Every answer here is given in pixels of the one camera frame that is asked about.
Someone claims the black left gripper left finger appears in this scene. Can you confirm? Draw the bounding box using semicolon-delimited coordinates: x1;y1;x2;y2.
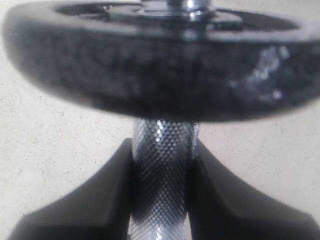
8;138;132;240

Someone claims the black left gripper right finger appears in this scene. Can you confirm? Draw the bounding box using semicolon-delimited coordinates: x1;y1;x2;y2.
188;143;320;240

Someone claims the chrome threaded dumbbell bar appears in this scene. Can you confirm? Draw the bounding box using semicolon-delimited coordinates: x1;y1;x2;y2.
126;0;220;240

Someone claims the black weight plate far end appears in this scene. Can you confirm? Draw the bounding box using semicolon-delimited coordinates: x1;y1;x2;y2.
2;0;320;122

